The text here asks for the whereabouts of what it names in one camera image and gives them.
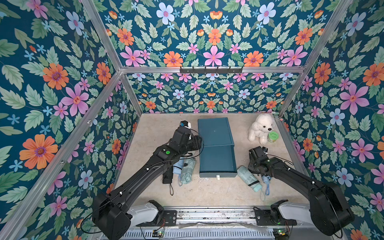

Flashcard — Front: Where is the black hook rail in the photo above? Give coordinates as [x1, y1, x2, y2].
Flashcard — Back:
[179, 67, 243, 75]

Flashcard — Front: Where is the light blue umbrella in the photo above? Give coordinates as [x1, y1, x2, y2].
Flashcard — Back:
[173, 159, 184, 175]
[262, 176, 271, 196]

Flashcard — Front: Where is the black umbrella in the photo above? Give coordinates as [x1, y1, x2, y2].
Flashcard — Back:
[162, 167, 174, 196]

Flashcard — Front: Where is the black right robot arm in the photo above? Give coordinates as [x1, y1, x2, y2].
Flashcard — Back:
[248, 147, 355, 236]

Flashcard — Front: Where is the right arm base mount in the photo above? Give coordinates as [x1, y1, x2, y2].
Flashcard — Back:
[253, 200, 297, 227]

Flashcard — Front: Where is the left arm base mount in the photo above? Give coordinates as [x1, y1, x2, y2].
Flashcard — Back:
[130, 200, 178, 227]

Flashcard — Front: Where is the white plush dog toy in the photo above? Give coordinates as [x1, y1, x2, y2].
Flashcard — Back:
[248, 114, 275, 145]

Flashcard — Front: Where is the teal drawer cabinet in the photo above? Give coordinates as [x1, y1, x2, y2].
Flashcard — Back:
[198, 118, 238, 178]

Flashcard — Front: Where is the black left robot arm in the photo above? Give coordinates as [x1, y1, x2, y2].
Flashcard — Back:
[90, 126, 203, 240]

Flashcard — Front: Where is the mint green folded umbrella left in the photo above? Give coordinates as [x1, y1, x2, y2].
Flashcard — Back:
[180, 158, 197, 186]

